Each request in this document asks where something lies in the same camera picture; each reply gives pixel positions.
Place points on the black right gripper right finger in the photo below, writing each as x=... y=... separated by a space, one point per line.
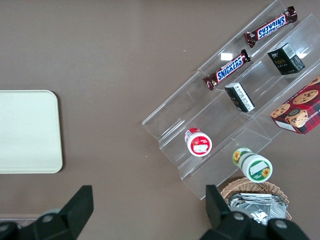
x=220 y=217

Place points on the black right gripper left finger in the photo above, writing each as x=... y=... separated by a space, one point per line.
x=75 y=215

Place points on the light wicker basket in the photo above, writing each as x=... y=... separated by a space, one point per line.
x=250 y=186

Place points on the cream rectangular plastic tray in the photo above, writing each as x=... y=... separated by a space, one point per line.
x=27 y=130

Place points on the silver foil wrapped package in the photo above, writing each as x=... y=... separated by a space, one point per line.
x=260 y=205

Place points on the green lid sunflower cup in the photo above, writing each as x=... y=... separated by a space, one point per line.
x=255 y=166

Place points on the red lid yogurt cup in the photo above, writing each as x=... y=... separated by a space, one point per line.
x=198 y=143

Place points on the clear acrylic stepped shelf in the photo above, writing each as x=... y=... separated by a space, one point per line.
x=175 y=117

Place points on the small black carton box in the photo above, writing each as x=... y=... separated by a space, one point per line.
x=240 y=97
x=285 y=61

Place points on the red plaid cookie box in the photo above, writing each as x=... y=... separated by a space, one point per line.
x=300 y=110

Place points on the Snickers chocolate bar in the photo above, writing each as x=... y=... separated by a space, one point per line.
x=228 y=68
x=271 y=26

